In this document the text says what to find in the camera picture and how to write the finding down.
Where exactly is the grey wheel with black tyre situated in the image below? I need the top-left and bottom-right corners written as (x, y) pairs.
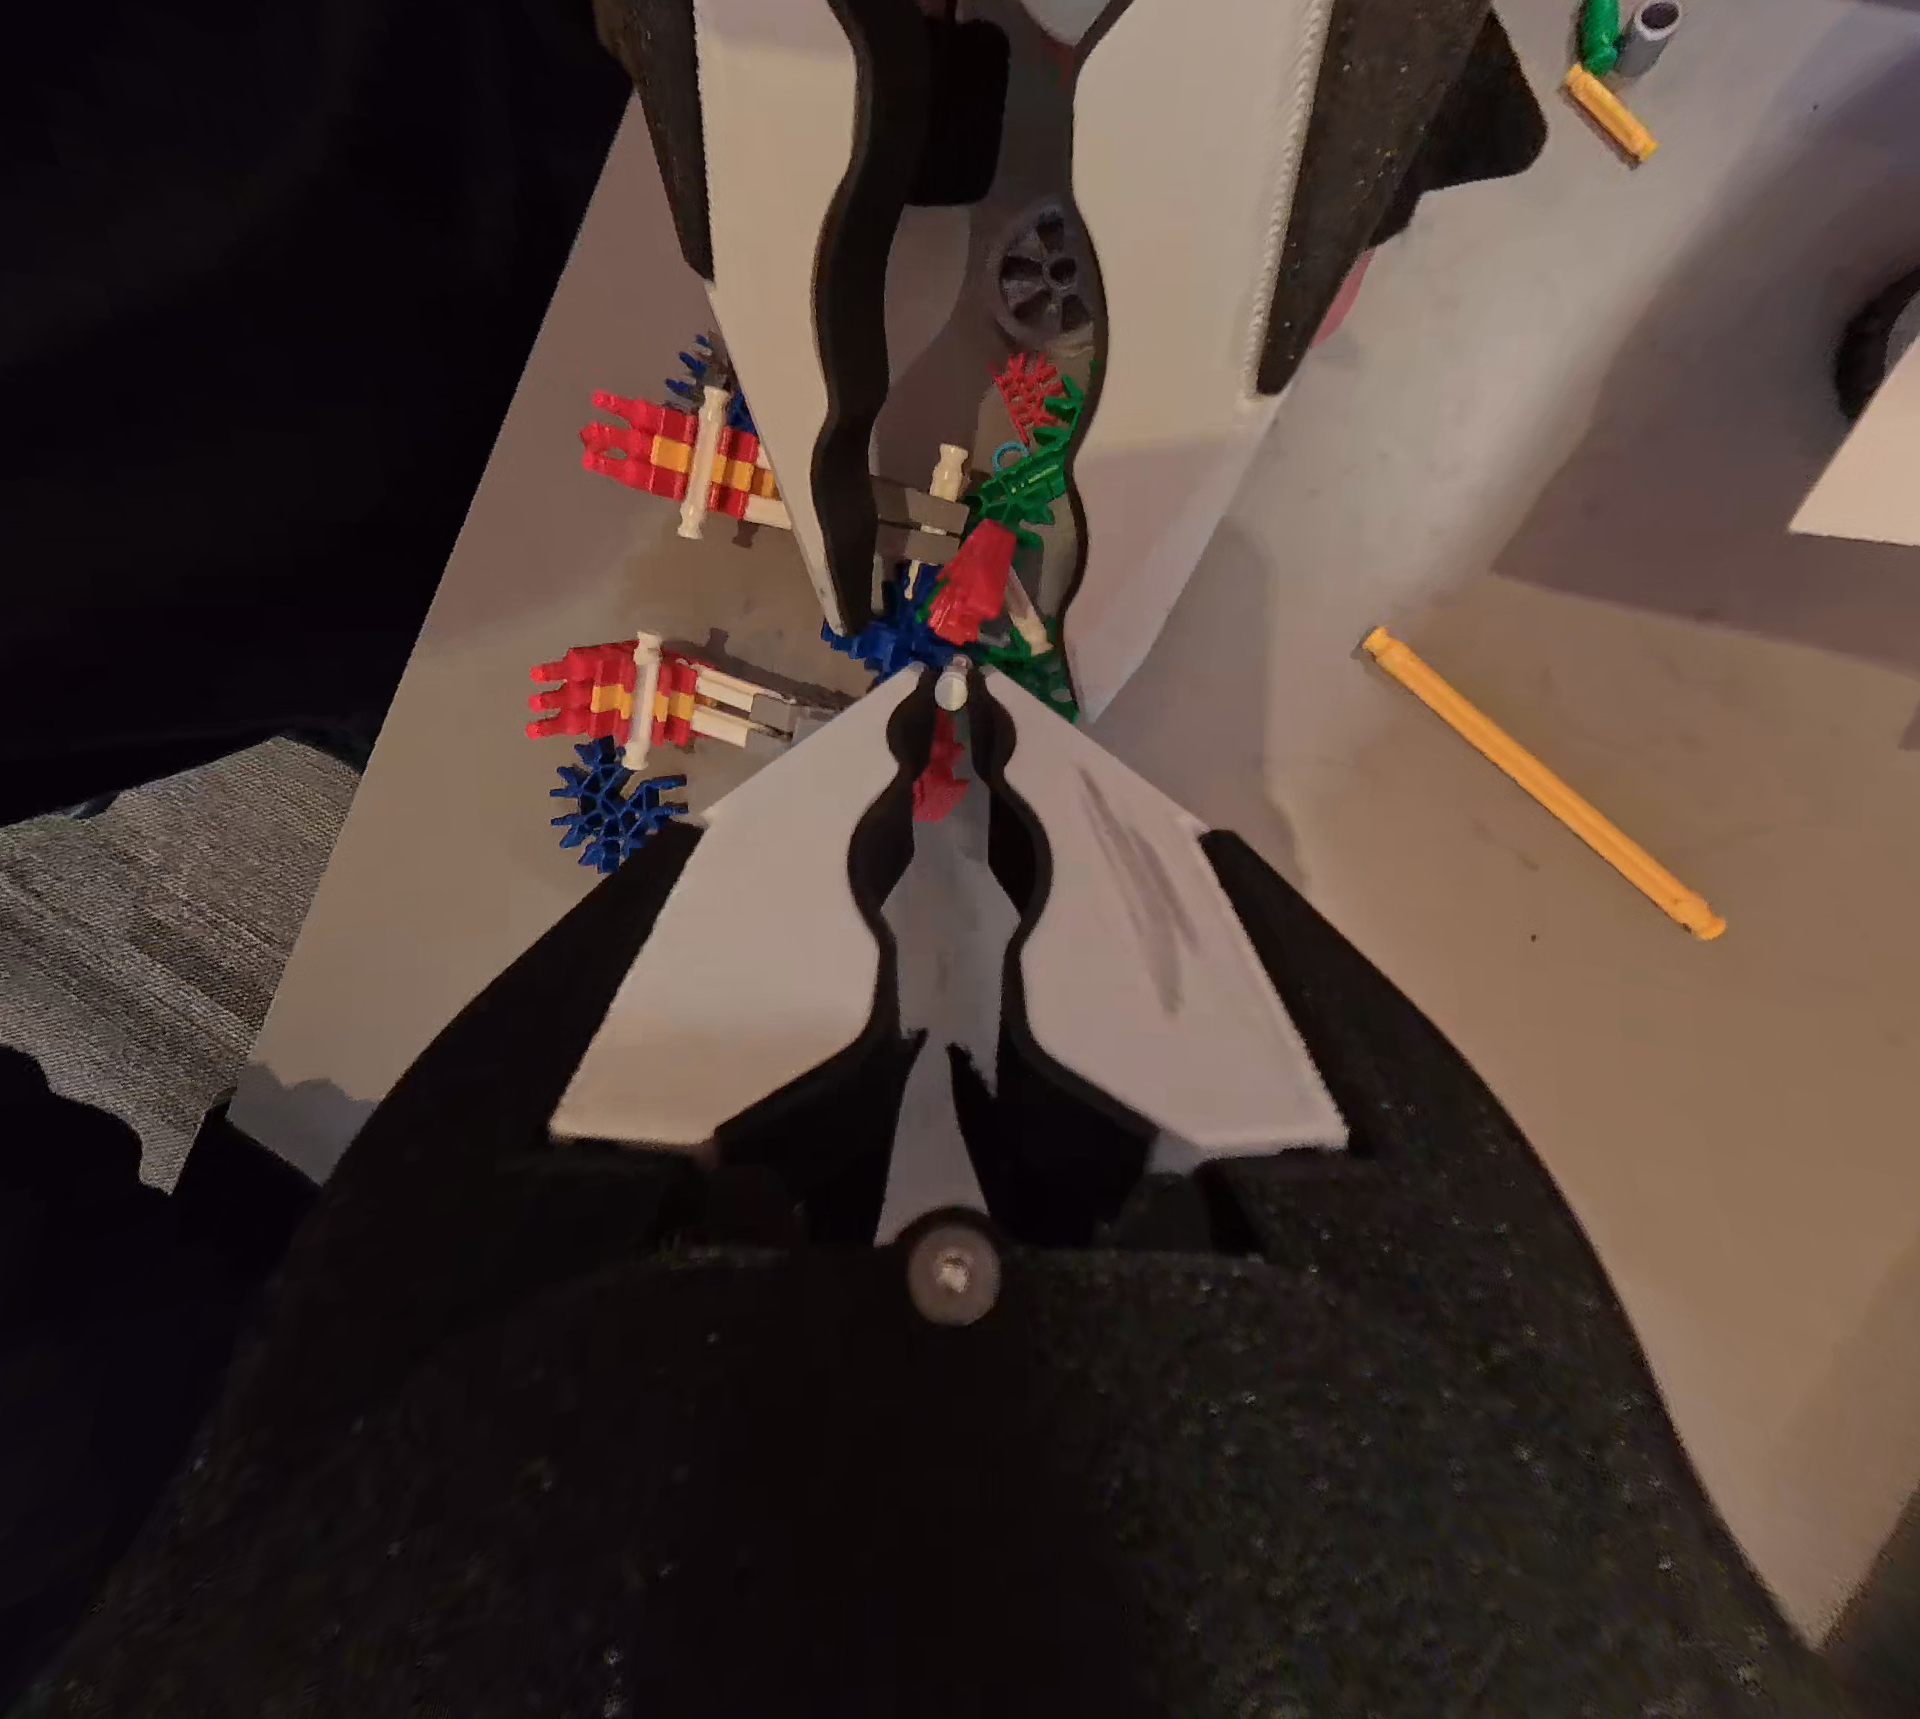
top-left (1835, 272), bottom-right (1920, 438)

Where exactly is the person's dark clothing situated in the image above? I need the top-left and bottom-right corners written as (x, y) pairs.
top-left (0, 0), bottom-right (640, 827)

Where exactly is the short yellow rod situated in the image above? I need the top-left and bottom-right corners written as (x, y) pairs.
top-left (1561, 66), bottom-right (1659, 164)

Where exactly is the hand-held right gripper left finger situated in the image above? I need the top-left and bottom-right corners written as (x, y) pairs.
top-left (549, 666), bottom-right (941, 1157)

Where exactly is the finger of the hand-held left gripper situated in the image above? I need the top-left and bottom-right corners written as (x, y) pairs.
top-left (685, 0), bottom-right (920, 642)
top-left (1056, 0), bottom-right (1356, 720)

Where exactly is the blue red toy model core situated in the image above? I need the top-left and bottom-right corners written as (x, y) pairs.
top-left (822, 444), bottom-right (1026, 823)

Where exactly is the silver wheel hub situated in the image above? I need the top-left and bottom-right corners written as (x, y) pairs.
top-left (994, 202), bottom-right (1107, 336)

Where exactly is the long yellow rod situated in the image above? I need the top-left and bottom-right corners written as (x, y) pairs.
top-left (1360, 628), bottom-right (1727, 943)

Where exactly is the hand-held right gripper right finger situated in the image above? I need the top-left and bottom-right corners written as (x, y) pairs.
top-left (964, 666), bottom-right (1350, 1161)

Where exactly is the green connector chain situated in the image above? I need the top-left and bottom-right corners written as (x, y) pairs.
top-left (960, 370), bottom-right (1094, 720)

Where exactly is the toy instruction booklet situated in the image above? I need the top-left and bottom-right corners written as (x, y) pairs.
top-left (1787, 354), bottom-right (1920, 546)

